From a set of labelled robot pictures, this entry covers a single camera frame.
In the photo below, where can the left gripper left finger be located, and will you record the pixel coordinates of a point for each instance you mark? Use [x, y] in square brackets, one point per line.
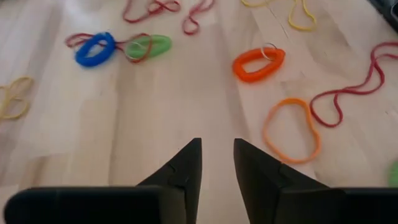
[109, 205]

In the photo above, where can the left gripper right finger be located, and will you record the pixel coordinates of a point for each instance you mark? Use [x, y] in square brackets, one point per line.
[295, 205]

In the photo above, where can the orange rubber band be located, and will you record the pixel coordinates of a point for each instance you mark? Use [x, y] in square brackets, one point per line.
[265, 133]

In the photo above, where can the red rubber band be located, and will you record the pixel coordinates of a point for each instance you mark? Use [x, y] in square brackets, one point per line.
[71, 40]
[351, 91]
[133, 21]
[186, 29]

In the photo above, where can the yellow rubber band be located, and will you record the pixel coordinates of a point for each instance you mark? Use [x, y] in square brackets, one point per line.
[18, 117]
[301, 29]

